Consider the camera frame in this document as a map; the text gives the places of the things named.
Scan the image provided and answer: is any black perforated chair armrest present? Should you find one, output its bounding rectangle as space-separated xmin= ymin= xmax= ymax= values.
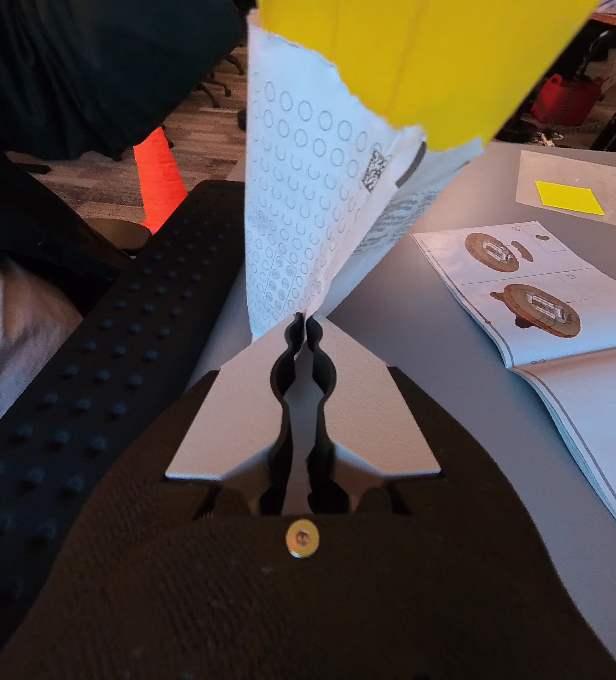
xmin=0 ymin=180 xmax=246 ymax=675

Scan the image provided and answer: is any black office chair base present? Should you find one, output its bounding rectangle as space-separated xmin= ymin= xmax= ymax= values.
xmin=191 ymin=48 xmax=246 ymax=109

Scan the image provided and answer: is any orange plastic object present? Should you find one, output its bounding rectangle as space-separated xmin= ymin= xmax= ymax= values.
xmin=132 ymin=126 xmax=189 ymax=234

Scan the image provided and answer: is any yellow plastic bin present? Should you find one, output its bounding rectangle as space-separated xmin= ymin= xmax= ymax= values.
xmin=257 ymin=0 xmax=601 ymax=152

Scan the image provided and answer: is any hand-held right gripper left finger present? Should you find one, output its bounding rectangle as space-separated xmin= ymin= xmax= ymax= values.
xmin=164 ymin=312 xmax=307 ymax=516

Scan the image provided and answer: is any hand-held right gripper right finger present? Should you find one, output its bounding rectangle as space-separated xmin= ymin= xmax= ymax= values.
xmin=304 ymin=313 xmax=442 ymax=515

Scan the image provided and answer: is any grey desk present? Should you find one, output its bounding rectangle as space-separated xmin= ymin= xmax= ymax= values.
xmin=186 ymin=139 xmax=616 ymax=680

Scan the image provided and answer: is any red bag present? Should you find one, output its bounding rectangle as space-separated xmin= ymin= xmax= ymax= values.
xmin=531 ymin=74 xmax=603 ymax=125

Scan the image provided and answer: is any person's grey shirt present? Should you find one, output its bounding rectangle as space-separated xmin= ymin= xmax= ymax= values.
xmin=0 ymin=250 xmax=84 ymax=455

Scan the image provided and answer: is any white printed paper bag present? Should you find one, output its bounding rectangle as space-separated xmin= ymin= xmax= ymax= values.
xmin=244 ymin=11 xmax=486 ymax=343

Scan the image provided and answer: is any instruction booklet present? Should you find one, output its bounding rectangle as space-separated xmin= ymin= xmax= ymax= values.
xmin=410 ymin=220 xmax=616 ymax=564

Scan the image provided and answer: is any yellow paper note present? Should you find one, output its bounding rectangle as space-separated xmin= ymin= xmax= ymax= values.
xmin=534 ymin=181 xmax=605 ymax=216

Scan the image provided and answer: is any yellow card in sleeve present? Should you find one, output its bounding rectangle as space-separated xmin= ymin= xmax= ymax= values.
xmin=515 ymin=150 xmax=616 ymax=232

